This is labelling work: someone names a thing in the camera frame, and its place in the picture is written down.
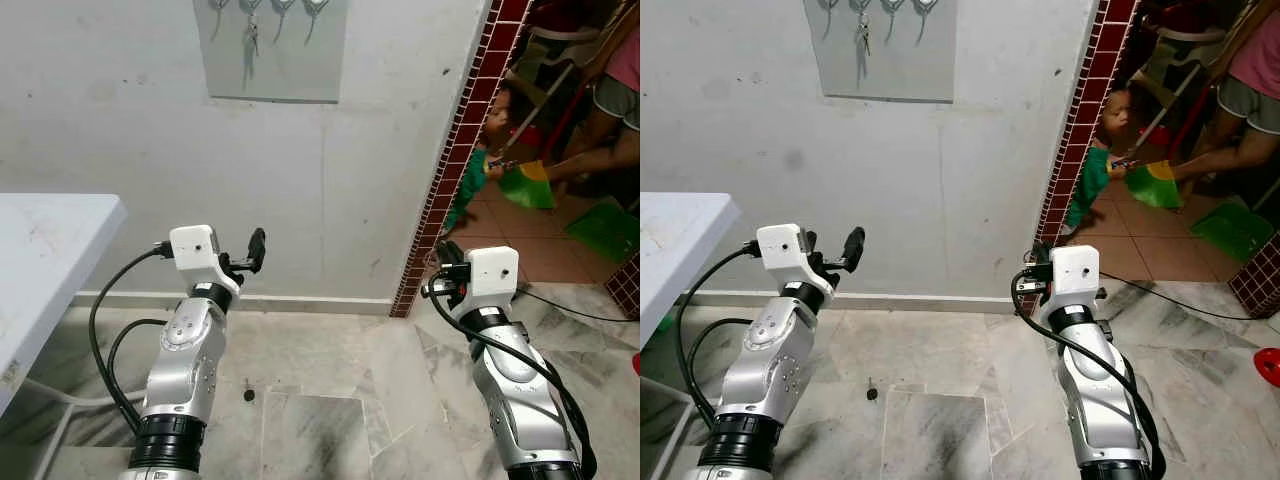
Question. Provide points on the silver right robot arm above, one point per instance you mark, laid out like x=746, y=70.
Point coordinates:
x=515, y=390
x=1095, y=390

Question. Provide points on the flat green plastic dustpan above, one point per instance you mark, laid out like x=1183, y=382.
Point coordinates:
x=1232, y=232
x=605, y=232

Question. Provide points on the grey wall hook panel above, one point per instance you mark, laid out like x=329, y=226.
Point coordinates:
x=290, y=70
x=910, y=70

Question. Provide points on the silver metal hook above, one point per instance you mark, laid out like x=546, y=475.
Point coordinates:
x=250, y=6
x=893, y=6
x=218, y=5
x=828, y=5
x=315, y=6
x=283, y=6
x=861, y=6
x=925, y=6

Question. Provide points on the white folding table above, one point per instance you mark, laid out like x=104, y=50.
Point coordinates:
x=50, y=250
x=680, y=250

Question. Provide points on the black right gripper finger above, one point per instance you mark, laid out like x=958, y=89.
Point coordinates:
x=449, y=252
x=1040, y=252

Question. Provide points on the adult in pink shirt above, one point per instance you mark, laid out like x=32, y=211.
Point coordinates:
x=615, y=100
x=1250, y=90

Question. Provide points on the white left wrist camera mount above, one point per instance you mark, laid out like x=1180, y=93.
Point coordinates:
x=193, y=247
x=780, y=246

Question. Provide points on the green plastic chair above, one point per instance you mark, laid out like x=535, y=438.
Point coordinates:
x=663, y=323

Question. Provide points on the white plastic chair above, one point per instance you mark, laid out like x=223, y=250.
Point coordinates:
x=555, y=60
x=1180, y=55

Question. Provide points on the low red brick tile wall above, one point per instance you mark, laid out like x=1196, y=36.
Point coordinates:
x=1255, y=280
x=625, y=285

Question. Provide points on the child in green shirt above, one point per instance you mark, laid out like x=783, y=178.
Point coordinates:
x=1100, y=165
x=475, y=170

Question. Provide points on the long broom stick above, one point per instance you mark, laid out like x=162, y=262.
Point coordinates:
x=1215, y=75
x=590, y=80

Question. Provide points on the red brick tile column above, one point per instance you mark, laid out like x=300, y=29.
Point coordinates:
x=455, y=150
x=1075, y=150

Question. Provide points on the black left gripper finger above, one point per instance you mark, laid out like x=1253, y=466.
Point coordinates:
x=811, y=244
x=854, y=248
x=257, y=250

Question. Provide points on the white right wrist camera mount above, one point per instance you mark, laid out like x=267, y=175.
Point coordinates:
x=492, y=275
x=1075, y=272

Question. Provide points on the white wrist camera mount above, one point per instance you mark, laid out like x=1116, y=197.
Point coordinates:
x=193, y=247
x=1075, y=272
x=492, y=275
x=780, y=246

